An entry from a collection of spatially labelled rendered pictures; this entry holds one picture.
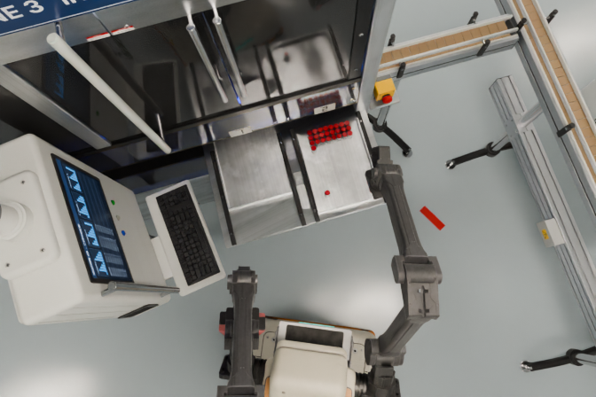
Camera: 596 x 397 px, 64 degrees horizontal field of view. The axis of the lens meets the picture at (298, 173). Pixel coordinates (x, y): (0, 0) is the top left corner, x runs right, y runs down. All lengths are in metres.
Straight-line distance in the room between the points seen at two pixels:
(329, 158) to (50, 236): 1.08
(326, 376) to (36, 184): 0.92
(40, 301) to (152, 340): 1.58
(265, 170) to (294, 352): 0.81
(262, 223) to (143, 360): 1.31
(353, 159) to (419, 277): 0.87
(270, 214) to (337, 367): 0.73
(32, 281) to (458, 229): 2.20
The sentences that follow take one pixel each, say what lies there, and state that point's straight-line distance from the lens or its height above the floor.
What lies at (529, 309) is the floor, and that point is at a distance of 2.98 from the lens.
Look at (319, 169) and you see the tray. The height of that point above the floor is 0.88.
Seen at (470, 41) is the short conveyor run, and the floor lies 0.97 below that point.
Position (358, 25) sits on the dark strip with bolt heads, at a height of 1.55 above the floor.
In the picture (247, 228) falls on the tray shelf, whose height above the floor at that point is 0.88.
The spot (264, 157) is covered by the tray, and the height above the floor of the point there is 0.88.
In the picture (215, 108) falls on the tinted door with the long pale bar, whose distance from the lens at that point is 1.66.
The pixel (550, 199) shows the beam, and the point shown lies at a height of 0.55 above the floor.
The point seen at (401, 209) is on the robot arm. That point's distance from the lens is 1.33.
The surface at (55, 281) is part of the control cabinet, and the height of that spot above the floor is 1.55.
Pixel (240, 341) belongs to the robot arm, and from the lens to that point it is 1.27.
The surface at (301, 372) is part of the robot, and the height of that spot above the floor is 1.37.
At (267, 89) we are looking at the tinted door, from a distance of 1.62.
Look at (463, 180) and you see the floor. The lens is 2.96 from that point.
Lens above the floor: 2.76
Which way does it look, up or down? 75 degrees down
